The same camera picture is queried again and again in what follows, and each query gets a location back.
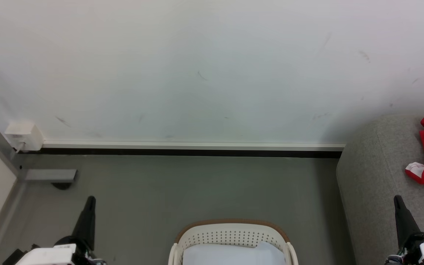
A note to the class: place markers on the light blue clothing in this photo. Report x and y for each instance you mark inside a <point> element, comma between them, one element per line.
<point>230,255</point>

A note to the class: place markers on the black caster wheel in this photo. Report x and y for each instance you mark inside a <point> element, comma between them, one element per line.
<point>62,186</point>

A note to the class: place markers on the white and black baseboard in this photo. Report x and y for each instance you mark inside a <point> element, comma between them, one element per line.
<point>197,147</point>

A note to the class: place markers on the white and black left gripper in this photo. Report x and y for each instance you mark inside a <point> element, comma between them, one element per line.
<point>50,254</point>

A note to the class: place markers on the white wall socket box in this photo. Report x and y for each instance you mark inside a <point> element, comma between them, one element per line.
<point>24,133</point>

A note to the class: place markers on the white basket with brown rim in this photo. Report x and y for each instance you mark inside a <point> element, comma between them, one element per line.
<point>230,232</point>

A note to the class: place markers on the grey fabric sofa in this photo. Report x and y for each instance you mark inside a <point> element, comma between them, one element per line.
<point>374,176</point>

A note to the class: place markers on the grey partition foot bar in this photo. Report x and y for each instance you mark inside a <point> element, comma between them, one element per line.
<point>50,175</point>

